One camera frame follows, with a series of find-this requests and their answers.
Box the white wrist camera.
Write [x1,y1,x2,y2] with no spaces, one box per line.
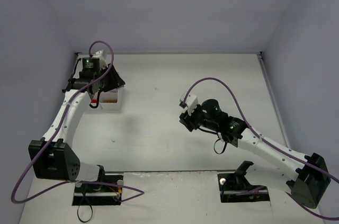
[179,92,199,116]
[92,49,108,68]

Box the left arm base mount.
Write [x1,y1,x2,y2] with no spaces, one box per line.
[72,173,124,206]

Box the right white compartment tray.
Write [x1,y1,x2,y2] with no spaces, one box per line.
[99,87,124,111]

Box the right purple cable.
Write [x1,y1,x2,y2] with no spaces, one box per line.
[185,77,339,221]

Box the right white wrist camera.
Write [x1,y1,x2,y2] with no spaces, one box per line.
[179,92,199,116]

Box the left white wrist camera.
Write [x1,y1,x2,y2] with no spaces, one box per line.
[92,49,108,68]

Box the small brown lego brick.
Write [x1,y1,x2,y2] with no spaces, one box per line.
[103,100,117,103]

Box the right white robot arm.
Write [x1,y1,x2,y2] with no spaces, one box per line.
[179,95,332,209]

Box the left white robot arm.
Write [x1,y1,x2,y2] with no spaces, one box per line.
[28,50,125,182]

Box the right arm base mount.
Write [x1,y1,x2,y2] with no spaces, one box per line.
[217,161,270,203]

